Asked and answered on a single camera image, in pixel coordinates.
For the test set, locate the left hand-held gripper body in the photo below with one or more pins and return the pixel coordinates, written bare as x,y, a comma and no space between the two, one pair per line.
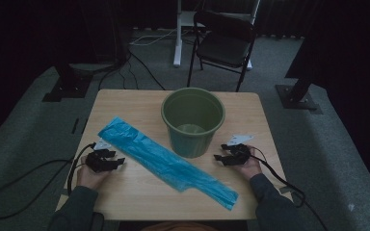
98,162

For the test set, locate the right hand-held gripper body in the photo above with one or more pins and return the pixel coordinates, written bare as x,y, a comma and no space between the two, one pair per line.
239,154

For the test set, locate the green plastic bin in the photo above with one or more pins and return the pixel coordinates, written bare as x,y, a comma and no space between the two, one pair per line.
192,128

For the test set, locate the blue plastic trash bag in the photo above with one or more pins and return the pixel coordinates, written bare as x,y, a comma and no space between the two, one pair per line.
167,160

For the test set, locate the person's left hand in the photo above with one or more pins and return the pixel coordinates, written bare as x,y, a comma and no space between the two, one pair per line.
90,176

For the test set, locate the person's right hand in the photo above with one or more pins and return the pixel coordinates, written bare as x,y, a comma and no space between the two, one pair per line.
251,166

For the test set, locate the black floor strips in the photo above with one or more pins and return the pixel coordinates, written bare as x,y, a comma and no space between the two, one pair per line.
75,125

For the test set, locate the black folding chair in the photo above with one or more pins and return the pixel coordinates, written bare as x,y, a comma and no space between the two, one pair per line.
226,48

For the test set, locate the small white floor scrap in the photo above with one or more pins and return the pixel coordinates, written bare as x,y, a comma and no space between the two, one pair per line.
351,207

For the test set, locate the black stand with base plate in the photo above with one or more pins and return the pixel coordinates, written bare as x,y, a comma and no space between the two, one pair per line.
67,86
297,97

